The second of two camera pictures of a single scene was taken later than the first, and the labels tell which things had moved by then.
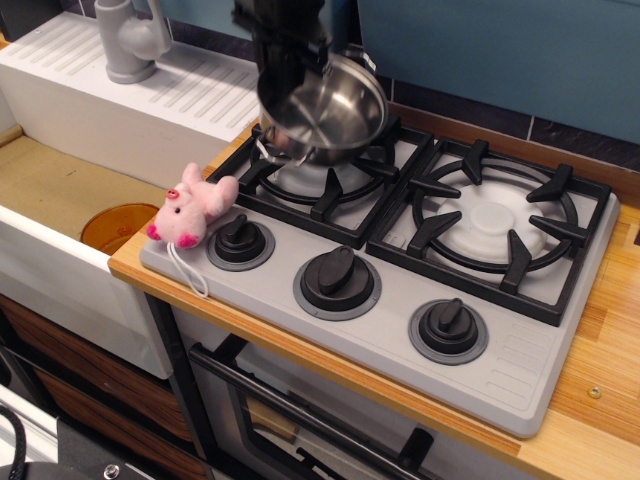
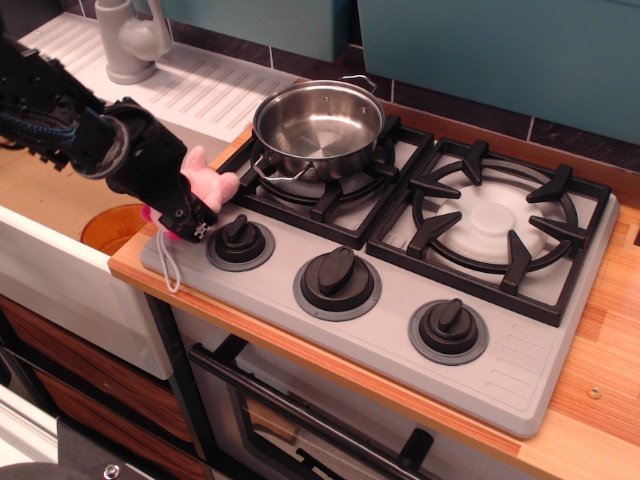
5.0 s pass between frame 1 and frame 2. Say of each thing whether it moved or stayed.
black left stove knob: stayed
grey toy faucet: stayed
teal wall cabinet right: stayed
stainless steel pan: moved
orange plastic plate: stayed
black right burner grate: stayed
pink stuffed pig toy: moved
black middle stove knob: stayed
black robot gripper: moved
